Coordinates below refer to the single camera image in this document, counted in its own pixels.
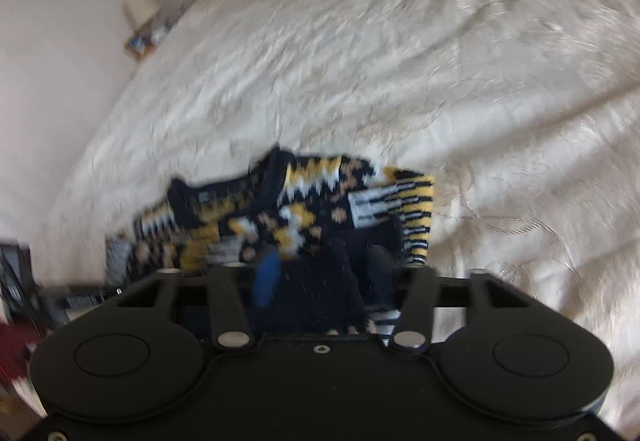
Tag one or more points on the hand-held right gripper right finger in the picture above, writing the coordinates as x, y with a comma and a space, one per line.
417, 301

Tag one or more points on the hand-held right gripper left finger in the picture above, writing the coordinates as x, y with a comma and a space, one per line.
265, 281

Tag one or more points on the navy yellow patterned knit sweater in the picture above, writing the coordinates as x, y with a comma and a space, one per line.
300, 201

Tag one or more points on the red cloth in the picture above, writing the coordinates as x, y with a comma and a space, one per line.
12, 348

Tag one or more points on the cream bedspread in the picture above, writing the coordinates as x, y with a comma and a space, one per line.
400, 71

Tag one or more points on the cream shade table lamp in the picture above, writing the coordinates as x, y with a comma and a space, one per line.
142, 8

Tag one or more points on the wooden photo frame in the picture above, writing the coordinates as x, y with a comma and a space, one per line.
137, 44

